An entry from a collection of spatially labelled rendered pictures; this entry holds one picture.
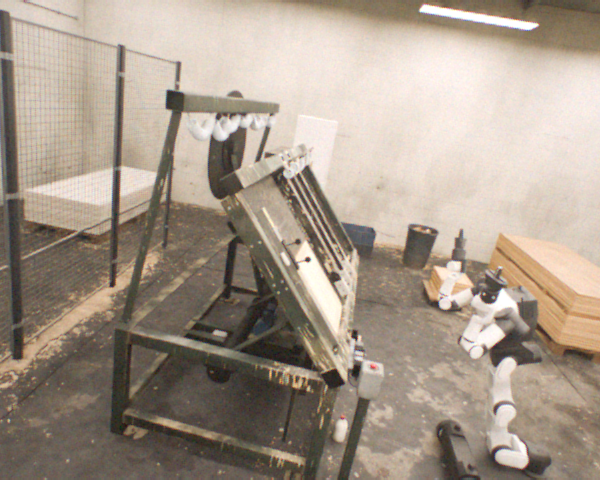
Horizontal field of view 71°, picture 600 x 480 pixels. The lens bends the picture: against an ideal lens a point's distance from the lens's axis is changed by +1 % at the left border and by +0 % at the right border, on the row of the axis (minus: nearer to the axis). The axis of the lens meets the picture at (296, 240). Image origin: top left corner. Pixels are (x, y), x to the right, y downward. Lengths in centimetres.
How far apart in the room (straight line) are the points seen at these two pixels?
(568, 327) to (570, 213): 348
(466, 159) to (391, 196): 142
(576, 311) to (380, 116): 425
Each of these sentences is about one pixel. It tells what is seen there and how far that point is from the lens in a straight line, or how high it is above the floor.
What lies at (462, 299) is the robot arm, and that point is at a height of 120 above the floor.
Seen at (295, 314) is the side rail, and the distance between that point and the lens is 232.
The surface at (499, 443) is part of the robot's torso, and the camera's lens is 339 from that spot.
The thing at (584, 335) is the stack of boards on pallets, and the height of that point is 31.
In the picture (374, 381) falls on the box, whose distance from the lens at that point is 248.
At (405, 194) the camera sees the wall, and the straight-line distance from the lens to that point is 793.
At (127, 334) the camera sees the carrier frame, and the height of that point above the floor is 77.
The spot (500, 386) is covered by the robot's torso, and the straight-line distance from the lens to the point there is 311.
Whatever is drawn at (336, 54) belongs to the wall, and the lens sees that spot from 775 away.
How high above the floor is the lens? 226
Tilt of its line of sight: 18 degrees down
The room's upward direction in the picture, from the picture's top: 10 degrees clockwise
